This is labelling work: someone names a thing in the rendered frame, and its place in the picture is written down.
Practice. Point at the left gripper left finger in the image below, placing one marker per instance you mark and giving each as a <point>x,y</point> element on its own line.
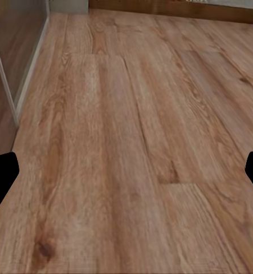
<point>9,170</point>

